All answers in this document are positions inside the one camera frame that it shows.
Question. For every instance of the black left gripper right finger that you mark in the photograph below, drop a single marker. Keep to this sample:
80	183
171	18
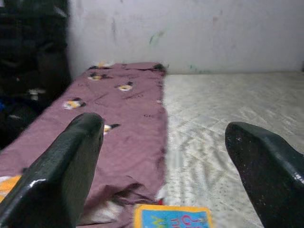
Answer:
266	171

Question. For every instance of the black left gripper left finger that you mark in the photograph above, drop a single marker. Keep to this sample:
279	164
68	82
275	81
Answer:
54	171

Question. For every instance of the blue yellow children's book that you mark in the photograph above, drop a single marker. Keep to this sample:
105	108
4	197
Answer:
173	217

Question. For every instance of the quilted beige mattress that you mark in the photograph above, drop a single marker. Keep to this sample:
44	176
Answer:
225	102

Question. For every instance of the blue cloth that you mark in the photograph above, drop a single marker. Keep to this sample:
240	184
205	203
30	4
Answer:
1	104

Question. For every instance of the purple cartoon print blanket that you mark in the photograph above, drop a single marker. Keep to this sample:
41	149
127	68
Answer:
133	99

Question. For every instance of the black bag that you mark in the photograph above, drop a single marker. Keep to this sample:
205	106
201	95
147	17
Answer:
28	47

